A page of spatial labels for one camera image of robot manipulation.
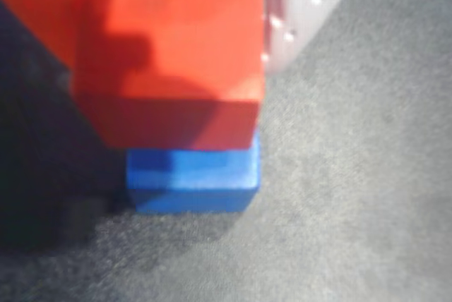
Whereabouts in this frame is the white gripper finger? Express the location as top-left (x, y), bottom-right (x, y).
top-left (263, 0), bottom-right (369, 74)

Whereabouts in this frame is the blue cube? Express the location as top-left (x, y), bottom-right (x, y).
top-left (126, 128), bottom-right (263, 215)

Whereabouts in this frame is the red cube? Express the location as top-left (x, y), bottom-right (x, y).
top-left (72, 0), bottom-right (266, 152)

